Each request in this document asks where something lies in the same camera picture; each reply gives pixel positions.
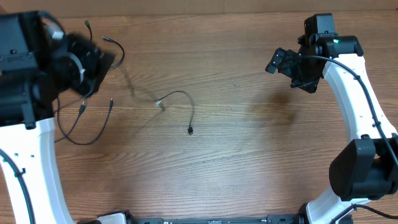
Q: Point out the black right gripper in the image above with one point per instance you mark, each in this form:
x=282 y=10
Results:
x=310 y=83

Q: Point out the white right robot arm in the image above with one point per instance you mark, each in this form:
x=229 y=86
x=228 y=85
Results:
x=366 y=169

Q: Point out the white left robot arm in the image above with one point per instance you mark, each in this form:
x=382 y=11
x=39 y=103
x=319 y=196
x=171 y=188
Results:
x=39 y=60

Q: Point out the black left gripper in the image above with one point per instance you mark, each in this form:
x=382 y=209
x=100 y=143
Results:
x=99 y=62

